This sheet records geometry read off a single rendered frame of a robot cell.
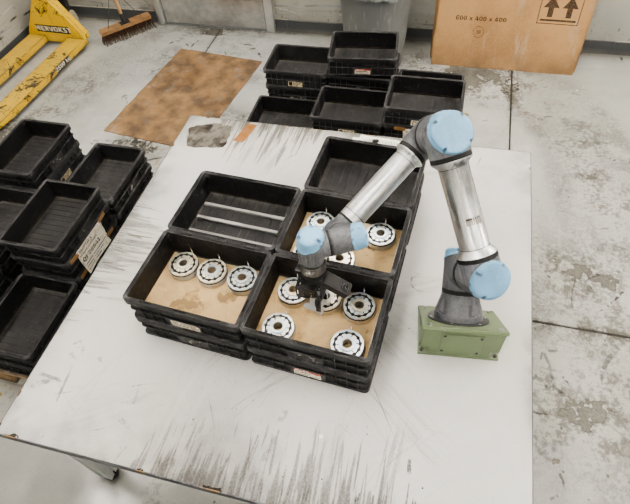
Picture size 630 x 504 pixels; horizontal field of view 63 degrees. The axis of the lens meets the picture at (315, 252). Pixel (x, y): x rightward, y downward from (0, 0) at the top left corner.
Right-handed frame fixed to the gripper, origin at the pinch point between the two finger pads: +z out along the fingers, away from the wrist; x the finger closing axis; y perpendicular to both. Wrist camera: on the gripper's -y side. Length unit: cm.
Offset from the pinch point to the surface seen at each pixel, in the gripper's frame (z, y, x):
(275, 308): 1.9, 15.5, 3.4
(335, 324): 2.0, -4.8, 4.1
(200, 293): 1.9, 41.9, 4.2
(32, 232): 36, 152, -26
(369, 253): 1.9, -8.8, -25.8
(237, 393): 15.0, 21.0, 29.0
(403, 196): 2, -15, -55
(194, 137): 14, 88, -82
